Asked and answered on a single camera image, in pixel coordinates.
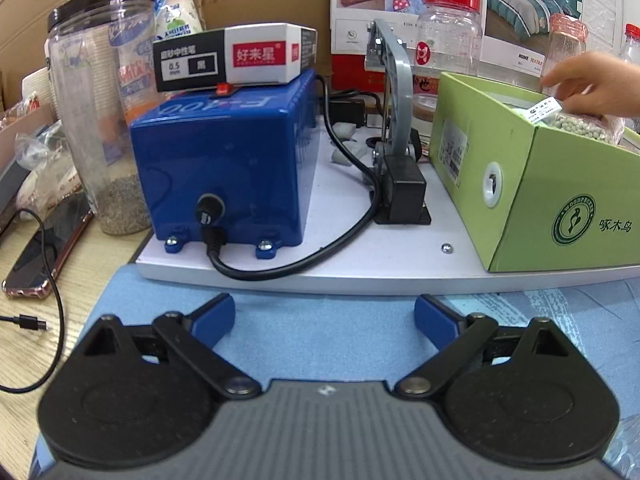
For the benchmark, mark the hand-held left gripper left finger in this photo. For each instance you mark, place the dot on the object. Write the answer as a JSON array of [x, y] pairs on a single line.
[[217, 317]]

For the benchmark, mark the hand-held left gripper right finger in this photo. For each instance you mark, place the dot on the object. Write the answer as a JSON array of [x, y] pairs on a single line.
[[437, 320]]

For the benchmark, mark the green cardboard box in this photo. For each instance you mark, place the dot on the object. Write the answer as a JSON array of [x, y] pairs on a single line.
[[550, 185]]

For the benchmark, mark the clear packet of green beads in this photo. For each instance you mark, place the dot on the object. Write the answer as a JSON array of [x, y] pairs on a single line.
[[575, 127]]

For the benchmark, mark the person's right hand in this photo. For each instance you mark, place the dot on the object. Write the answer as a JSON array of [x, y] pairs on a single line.
[[600, 82]]

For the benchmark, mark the white base board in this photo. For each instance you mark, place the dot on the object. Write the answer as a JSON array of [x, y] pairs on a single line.
[[400, 255]]

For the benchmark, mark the blue printed mat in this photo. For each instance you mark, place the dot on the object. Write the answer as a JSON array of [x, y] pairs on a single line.
[[325, 325]]

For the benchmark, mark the black plastic block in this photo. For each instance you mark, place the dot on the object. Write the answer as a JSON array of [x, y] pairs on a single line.
[[402, 185]]

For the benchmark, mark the blue machine housing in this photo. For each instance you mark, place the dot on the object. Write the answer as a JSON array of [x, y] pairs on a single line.
[[225, 150]]

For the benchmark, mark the smartphone in clear case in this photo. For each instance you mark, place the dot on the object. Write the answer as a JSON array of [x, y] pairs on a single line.
[[45, 255]]

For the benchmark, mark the white plastic piece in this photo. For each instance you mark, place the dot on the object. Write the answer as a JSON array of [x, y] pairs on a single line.
[[345, 156]]

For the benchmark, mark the black power adapter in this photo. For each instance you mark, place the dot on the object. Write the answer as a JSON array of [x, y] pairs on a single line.
[[350, 110]]

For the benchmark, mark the clear plastic bag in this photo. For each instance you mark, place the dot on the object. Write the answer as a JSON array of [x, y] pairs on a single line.
[[45, 160]]

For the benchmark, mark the clear jar with black lid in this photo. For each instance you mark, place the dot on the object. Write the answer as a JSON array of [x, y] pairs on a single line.
[[90, 110]]

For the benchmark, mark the black and white pen box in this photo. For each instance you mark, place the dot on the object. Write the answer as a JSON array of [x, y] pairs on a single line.
[[200, 60]]

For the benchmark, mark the clear jar with red lid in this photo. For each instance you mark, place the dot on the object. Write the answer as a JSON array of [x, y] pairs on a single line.
[[450, 35]]

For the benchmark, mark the stack of paper cups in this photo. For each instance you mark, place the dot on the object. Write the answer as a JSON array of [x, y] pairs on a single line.
[[37, 90]]

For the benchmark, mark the clear bottle pink cap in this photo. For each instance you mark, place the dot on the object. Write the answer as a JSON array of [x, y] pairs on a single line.
[[567, 45]]

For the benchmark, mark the orange blue wipes packet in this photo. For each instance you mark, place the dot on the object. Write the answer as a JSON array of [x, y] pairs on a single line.
[[175, 15]]

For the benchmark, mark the bedding picture package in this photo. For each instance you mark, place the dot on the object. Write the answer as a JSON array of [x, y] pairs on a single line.
[[515, 10]]

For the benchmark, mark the blue bedding wall poster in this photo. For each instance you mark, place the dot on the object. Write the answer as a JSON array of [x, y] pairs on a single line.
[[360, 35]]

